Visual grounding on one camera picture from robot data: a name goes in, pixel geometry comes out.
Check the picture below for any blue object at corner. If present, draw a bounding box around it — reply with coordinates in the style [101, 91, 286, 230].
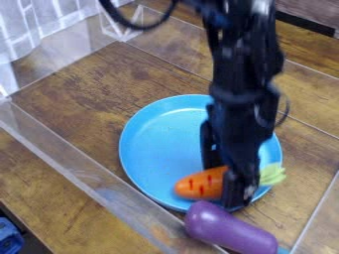
[0, 217, 23, 254]

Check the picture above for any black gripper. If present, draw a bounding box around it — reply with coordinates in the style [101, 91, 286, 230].
[200, 85, 278, 209]

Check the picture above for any blue round tray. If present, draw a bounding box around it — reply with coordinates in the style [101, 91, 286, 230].
[117, 93, 284, 213]

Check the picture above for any black cable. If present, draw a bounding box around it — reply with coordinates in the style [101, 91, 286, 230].
[96, 0, 181, 32]

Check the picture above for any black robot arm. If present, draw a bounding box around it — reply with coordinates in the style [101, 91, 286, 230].
[200, 0, 284, 208]

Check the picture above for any white mesh curtain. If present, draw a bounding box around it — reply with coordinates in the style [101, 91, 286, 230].
[0, 0, 133, 63]

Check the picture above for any orange toy carrot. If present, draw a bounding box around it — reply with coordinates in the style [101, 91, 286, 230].
[173, 163, 285, 200]

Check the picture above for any clear acrylic enclosure wall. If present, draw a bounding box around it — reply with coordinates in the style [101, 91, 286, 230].
[0, 8, 339, 254]

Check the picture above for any purple toy eggplant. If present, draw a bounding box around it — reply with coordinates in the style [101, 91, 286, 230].
[184, 201, 277, 254]

